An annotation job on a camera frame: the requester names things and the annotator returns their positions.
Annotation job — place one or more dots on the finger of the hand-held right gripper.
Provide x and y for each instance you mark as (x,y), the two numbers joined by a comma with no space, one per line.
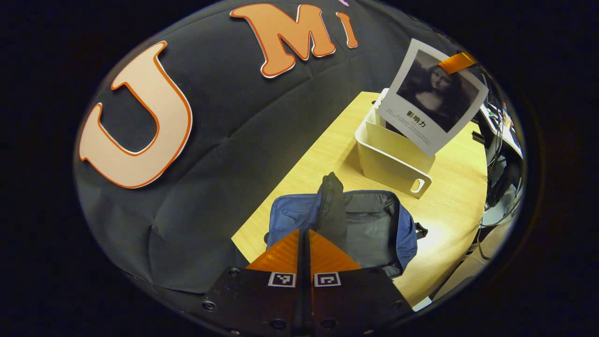
(458,62)

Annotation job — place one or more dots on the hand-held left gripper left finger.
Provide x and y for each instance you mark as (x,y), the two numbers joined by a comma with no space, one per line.
(257,299)

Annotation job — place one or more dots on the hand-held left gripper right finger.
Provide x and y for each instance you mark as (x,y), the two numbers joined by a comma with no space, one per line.
(355,299)

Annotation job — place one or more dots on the grey portrait cover book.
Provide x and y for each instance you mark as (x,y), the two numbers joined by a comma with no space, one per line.
(435,93)

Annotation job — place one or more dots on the blue schoolbag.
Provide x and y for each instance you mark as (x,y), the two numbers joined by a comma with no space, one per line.
(374,224)

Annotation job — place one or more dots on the white bookshelf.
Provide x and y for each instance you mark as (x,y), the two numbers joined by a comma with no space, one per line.
(388,161)

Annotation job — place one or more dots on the black backdrop cloth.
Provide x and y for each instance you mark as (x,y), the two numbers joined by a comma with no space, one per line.
(210,187)

